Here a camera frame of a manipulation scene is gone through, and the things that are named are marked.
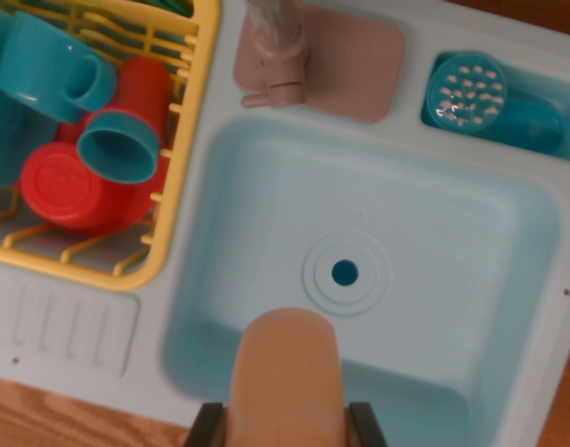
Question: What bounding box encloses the red plastic plate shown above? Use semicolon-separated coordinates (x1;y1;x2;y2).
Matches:
56;55;174;229

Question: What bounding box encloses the red plastic cup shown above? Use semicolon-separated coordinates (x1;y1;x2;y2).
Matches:
19;142;128;234

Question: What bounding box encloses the cream detergent bottle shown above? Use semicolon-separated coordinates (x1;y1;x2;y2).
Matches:
226;305;346;447

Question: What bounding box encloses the teal brush with white bristles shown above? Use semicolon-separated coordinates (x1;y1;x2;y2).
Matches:
427;53;565;155

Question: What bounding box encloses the yellow dish rack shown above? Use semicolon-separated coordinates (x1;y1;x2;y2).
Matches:
0;0;221;292

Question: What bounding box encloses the teal plastic bowl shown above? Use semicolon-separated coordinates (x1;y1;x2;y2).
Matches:
0;7;58;192

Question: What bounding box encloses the teal mug with handle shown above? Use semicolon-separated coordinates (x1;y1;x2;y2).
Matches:
0;9;118;125

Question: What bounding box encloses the light blue toy sink unit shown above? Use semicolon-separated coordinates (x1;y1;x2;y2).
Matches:
0;0;570;447

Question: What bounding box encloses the teal plastic cup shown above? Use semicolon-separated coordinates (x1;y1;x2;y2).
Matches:
75;107;161;185

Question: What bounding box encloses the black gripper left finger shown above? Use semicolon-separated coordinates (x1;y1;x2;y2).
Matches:
183;402;230;447

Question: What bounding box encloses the teal plastic fork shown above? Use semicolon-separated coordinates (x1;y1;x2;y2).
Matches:
147;0;194;19

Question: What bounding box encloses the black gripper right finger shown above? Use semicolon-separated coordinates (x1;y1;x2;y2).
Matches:
344;401;389;447

